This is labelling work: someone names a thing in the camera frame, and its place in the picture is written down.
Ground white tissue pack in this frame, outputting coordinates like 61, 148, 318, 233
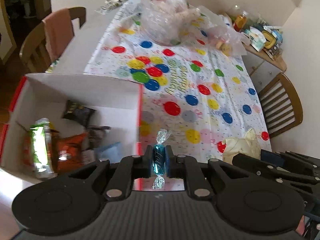
248, 27, 266, 52

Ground pink cloth on chair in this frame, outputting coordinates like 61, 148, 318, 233
42, 8, 74, 62

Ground wooden chair left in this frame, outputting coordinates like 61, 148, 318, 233
20, 7, 86, 73

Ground wooden chair right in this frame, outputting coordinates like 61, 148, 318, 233
258, 73, 303, 138

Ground green snack bar packet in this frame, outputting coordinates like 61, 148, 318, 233
29, 118, 56, 180

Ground shiny red-brown snack bag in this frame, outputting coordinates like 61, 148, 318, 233
56, 133, 87, 174

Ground blue candy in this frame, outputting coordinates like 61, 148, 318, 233
152, 128, 171, 190

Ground large clear plastic bag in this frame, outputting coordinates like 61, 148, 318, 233
118, 0, 201, 46

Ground cream white snack packet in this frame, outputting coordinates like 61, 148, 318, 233
222, 128, 261, 164

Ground red and white cardboard box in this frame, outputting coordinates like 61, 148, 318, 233
1, 73, 143, 183

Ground colourful balloon birthday tablecloth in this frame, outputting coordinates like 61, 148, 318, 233
84, 0, 271, 162

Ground glass jar amber liquid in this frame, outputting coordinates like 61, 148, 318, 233
227, 5, 249, 32

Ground yellow container on sideboard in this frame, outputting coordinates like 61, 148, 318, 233
262, 30, 277, 49

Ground black triangular snack packet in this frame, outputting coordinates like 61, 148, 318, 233
61, 100, 96, 128

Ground wooden chair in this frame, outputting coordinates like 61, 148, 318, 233
258, 73, 303, 138
20, 7, 86, 73

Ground clear bag with pastries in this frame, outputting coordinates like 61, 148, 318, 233
197, 5, 250, 57

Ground dark silver striped snack packet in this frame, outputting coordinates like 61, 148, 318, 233
86, 125, 111, 150

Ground light blue packet in box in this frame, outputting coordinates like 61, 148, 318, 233
94, 142, 122, 163

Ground white wooden sideboard cabinet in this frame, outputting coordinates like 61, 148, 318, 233
242, 44, 287, 93

